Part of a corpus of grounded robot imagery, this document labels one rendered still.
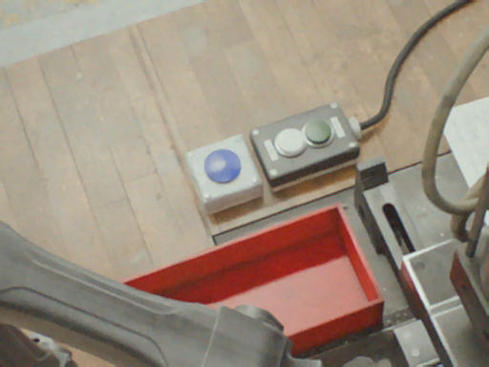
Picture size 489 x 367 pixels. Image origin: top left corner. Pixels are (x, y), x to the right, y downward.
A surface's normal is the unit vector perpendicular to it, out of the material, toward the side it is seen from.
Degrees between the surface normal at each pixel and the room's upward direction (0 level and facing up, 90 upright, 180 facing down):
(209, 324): 26
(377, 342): 0
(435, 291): 0
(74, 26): 0
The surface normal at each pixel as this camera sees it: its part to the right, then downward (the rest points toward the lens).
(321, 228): 0.36, 0.83
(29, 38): -0.03, -0.44
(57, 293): 0.40, -0.30
